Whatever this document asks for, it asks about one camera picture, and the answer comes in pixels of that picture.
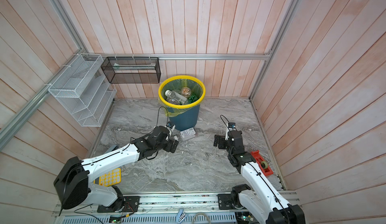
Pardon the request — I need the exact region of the white label bottle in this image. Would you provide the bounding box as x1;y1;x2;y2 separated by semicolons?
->
165;90;188;105

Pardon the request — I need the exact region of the green plastic bottle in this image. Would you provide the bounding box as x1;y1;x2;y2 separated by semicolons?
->
188;94;199;104

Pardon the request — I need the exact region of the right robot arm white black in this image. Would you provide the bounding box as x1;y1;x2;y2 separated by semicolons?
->
214;128;306;224

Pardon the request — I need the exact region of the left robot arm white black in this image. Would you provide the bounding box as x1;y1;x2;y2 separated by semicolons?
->
53;122;179;212

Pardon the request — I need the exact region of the teal bin with yellow rim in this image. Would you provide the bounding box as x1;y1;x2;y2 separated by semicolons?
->
158;75;206;131

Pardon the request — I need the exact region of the yellow bin liner bag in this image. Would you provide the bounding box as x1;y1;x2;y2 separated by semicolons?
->
158;75;206;117

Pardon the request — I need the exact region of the red flat box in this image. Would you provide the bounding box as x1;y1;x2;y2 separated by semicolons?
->
250;150;273;177

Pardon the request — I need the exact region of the green tape roll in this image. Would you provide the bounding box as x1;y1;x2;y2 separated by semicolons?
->
260;161;268;169

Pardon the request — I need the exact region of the yellow calculator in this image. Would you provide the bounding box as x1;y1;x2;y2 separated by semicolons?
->
94;168;122;187

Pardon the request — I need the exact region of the blue metal clip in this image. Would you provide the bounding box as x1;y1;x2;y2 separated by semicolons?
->
176;209;188;224

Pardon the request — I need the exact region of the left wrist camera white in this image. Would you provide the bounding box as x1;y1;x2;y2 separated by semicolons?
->
166;121;176;137

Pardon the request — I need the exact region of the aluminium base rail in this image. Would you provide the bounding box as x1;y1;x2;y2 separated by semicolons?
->
52;192;259;224

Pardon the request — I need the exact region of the black mesh wall basket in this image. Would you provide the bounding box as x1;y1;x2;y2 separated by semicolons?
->
101;56;161;84

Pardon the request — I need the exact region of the white wire mesh shelf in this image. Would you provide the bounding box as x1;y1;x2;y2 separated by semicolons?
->
49;54;117;127

